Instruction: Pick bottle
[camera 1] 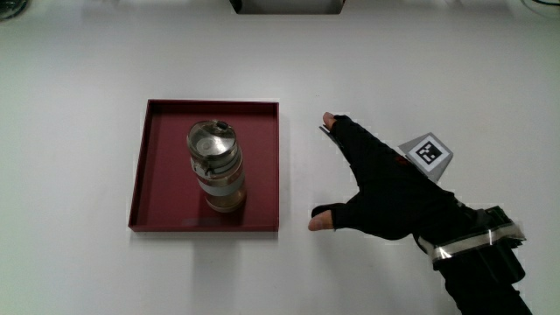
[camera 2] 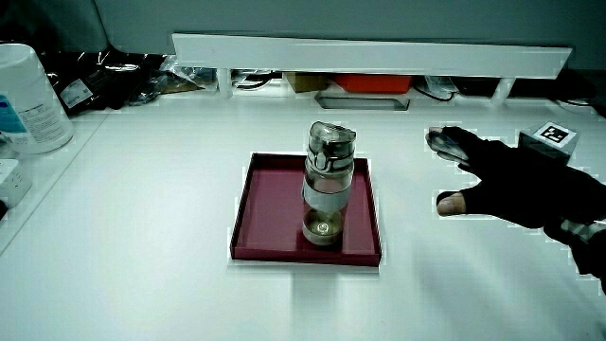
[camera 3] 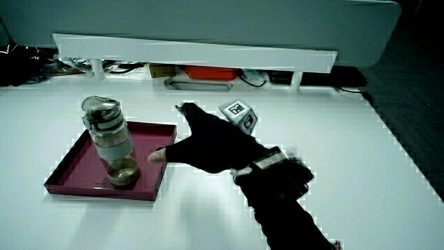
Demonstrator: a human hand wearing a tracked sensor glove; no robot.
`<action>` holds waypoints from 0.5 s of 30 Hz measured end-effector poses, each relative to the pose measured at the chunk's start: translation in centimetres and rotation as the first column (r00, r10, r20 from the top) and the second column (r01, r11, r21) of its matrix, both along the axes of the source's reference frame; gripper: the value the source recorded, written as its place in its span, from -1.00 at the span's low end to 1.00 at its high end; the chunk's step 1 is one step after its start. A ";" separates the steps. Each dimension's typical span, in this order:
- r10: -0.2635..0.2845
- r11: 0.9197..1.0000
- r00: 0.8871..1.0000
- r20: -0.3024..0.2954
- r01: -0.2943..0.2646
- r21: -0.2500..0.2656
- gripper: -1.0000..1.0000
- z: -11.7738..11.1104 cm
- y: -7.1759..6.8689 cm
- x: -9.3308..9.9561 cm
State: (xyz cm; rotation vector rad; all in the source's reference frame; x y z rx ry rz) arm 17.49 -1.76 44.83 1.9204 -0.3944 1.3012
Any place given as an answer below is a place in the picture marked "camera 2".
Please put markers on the person's right hand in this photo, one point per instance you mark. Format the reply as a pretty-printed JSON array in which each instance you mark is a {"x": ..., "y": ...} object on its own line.
[{"x": 516, "y": 189}]

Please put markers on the clear bottle with grey lid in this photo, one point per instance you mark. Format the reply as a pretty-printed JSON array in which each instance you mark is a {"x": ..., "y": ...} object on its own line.
[{"x": 327, "y": 189}]

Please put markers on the flat grey tray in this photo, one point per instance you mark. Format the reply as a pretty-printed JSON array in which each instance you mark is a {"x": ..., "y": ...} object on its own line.
[{"x": 362, "y": 102}]

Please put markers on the orange box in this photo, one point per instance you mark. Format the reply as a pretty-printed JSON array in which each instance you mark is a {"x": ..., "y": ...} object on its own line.
[{"x": 374, "y": 83}]

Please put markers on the long white desk shelf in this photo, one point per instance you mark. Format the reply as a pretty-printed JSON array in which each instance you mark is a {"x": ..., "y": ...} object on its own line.
[{"x": 331, "y": 54}]

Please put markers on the brown cardboard box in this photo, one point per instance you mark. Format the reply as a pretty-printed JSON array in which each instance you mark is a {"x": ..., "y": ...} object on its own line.
[{"x": 305, "y": 81}]

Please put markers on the dark red square tray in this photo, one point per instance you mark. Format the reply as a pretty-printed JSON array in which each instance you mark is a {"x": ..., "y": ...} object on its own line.
[{"x": 270, "y": 213}]

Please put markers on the clear plastic bag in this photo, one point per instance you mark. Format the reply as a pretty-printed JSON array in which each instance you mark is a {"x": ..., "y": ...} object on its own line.
[{"x": 189, "y": 76}]

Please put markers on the black plastic bag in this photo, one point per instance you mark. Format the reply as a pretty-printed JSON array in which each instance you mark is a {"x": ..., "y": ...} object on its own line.
[{"x": 109, "y": 78}]

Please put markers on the large white plastic canister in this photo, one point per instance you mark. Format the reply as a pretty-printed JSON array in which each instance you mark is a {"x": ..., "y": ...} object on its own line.
[{"x": 33, "y": 95}]

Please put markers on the white power strip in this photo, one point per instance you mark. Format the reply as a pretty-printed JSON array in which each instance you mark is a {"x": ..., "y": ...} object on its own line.
[{"x": 12, "y": 182}]

